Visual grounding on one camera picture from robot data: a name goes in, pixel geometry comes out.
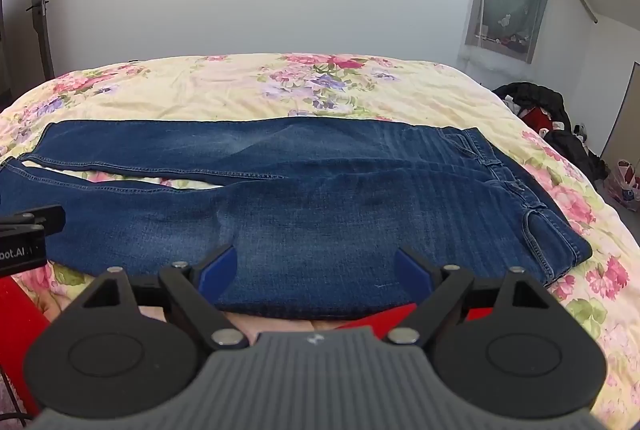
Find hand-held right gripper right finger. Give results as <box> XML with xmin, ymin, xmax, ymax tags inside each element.
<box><xmin>387</xmin><ymin>246</ymin><xmax>554</xmax><ymax>351</ymax></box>

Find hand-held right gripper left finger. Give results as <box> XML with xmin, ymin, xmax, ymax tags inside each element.
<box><xmin>75</xmin><ymin>244</ymin><xmax>249</xmax><ymax>351</ymax></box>

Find blue denim pants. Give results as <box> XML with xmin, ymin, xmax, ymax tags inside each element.
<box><xmin>0</xmin><ymin>117</ymin><xmax>593</xmax><ymax>320</ymax></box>

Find floral bed blanket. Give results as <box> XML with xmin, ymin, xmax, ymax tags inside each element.
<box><xmin>0</xmin><ymin>52</ymin><xmax>640</xmax><ymax>411</ymax></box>

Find pile of dark clothes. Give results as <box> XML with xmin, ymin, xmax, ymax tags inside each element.
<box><xmin>492</xmin><ymin>82</ymin><xmax>608</xmax><ymax>183</ymax></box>

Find white plastic bag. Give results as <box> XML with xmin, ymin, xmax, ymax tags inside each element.
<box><xmin>604</xmin><ymin>158</ymin><xmax>640</xmax><ymax>204</ymax></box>

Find dark door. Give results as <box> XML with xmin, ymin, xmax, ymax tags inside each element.
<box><xmin>0</xmin><ymin>0</ymin><xmax>57</xmax><ymax>107</ymax></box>

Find grey cabinet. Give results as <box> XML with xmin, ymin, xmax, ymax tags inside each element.
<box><xmin>599</xmin><ymin>62</ymin><xmax>640</xmax><ymax>172</ymax></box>

